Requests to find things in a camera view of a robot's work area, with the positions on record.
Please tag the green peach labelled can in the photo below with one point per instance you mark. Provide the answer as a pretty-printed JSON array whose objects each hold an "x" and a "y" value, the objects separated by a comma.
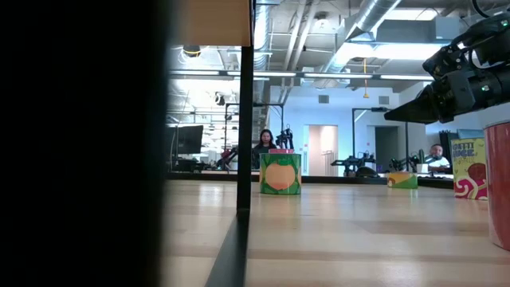
[{"x": 280, "y": 175}]

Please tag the blue screen monitor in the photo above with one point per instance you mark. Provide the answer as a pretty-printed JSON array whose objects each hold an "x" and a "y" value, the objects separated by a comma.
[{"x": 470, "y": 133}]

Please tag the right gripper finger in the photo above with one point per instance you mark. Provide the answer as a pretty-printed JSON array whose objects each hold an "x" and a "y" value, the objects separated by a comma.
[{"x": 418, "y": 109}]

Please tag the grey ceiling air unit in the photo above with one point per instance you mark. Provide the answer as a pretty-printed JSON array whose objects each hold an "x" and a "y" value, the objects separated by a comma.
[{"x": 410, "y": 31}]

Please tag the black metal stand frame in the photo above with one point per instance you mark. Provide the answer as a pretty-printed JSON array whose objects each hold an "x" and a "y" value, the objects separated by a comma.
[
  {"x": 406, "y": 143},
  {"x": 271, "y": 104}
]

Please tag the white cup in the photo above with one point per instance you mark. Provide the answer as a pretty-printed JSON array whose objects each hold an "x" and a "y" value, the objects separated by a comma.
[{"x": 422, "y": 168}]

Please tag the black background robot arm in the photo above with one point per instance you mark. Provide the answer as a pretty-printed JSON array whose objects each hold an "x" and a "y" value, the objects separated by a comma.
[
  {"x": 285, "y": 138},
  {"x": 398, "y": 163},
  {"x": 352, "y": 161}
]

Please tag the person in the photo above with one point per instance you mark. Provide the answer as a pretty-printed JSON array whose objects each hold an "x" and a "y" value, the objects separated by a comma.
[
  {"x": 265, "y": 145},
  {"x": 437, "y": 157}
]

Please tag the silver ceiling duct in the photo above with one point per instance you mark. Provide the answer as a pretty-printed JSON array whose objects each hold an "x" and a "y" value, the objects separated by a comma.
[{"x": 374, "y": 12}]

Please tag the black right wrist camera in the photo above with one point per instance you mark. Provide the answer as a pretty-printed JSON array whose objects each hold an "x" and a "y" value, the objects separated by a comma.
[{"x": 446, "y": 61}]

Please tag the wooden shelf board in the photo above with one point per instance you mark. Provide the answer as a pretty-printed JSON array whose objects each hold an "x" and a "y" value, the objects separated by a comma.
[{"x": 211, "y": 22}]

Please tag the short green yellow can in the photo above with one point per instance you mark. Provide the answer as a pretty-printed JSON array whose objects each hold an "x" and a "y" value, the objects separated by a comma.
[{"x": 402, "y": 180}]

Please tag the ceiling light strip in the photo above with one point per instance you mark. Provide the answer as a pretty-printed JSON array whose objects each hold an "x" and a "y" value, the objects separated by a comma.
[{"x": 338, "y": 75}]

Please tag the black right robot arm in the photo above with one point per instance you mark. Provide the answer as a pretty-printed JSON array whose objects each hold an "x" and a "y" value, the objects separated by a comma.
[{"x": 494, "y": 44}]

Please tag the black monitor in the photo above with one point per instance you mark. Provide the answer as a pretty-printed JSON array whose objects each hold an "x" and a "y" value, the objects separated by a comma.
[
  {"x": 190, "y": 139},
  {"x": 171, "y": 143}
]

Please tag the pale door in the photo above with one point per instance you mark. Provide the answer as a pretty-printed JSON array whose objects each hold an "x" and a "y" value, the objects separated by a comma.
[{"x": 322, "y": 149}]

